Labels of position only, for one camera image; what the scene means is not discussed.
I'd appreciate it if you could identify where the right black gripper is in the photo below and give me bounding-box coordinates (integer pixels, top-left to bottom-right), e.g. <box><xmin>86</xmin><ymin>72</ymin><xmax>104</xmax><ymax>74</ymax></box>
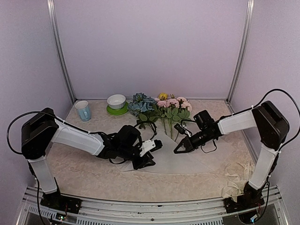
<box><xmin>174</xmin><ymin>129</ymin><xmax>214</xmax><ymax>153</ymax></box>

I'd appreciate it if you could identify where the blue hydrangea fake flower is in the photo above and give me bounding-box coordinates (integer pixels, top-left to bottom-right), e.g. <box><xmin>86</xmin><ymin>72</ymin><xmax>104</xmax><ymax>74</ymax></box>
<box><xmin>127</xmin><ymin>93</ymin><xmax>158</xmax><ymax>130</ymax></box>

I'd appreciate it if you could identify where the yellow fake flower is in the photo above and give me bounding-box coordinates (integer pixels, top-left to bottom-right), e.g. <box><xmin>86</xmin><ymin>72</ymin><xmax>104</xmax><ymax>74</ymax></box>
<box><xmin>158</xmin><ymin>93</ymin><xmax>170</xmax><ymax>136</ymax></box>

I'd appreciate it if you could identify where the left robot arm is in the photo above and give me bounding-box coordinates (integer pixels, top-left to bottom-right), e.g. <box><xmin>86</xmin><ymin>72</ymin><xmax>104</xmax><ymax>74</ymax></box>
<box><xmin>13</xmin><ymin>107</ymin><xmax>163</xmax><ymax>214</ymax></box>

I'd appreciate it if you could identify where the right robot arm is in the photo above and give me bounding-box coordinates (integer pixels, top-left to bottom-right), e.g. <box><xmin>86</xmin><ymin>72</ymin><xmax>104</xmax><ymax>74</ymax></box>
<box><xmin>173</xmin><ymin>89</ymin><xmax>300</xmax><ymax>225</ymax></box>

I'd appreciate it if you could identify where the green plate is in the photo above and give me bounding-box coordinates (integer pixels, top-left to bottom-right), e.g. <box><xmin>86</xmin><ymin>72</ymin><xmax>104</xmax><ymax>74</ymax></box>
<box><xmin>106</xmin><ymin>102</ymin><xmax>128</xmax><ymax>116</ymax></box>

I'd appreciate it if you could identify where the cream ribbon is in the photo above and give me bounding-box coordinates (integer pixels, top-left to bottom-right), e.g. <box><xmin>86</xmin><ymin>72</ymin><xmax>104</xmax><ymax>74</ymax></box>
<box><xmin>221</xmin><ymin>161</ymin><xmax>255</xmax><ymax>203</ymax></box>

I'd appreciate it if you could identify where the white bowl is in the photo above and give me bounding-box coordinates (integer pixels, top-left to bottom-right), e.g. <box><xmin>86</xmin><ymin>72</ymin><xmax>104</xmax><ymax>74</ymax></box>
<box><xmin>107</xmin><ymin>94</ymin><xmax>126</xmax><ymax>110</ymax></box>

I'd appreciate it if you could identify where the light blue mug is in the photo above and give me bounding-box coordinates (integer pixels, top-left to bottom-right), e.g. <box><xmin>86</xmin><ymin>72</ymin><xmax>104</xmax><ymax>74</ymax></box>
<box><xmin>75</xmin><ymin>100</ymin><xmax>91</xmax><ymax>122</ymax></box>

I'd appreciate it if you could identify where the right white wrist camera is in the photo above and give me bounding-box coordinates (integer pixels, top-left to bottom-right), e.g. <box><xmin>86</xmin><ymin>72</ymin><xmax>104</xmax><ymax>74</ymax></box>
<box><xmin>174</xmin><ymin>123</ymin><xmax>192</xmax><ymax>137</ymax></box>

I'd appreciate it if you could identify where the aluminium front rail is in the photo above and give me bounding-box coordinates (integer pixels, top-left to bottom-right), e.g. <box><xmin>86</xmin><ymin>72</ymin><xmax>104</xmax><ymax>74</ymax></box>
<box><xmin>14</xmin><ymin>186</ymin><xmax>290</xmax><ymax>225</ymax></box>

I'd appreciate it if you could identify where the right aluminium frame post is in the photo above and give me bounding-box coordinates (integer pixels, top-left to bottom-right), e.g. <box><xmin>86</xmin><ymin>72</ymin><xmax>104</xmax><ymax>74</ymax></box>
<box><xmin>226</xmin><ymin>0</ymin><xmax>255</xmax><ymax>105</ymax></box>

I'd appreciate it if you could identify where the aluminium frame post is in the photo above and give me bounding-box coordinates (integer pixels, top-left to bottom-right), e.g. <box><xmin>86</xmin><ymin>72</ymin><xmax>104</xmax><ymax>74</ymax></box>
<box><xmin>47</xmin><ymin>0</ymin><xmax>77</xmax><ymax>104</ymax></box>
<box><xmin>226</xmin><ymin>0</ymin><xmax>255</xmax><ymax>105</ymax></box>

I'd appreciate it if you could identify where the left aluminium frame post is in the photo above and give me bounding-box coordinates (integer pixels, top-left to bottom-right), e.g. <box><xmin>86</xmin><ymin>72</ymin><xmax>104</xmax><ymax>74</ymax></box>
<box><xmin>47</xmin><ymin>0</ymin><xmax>77</xmax><ymax>104</ymax></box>

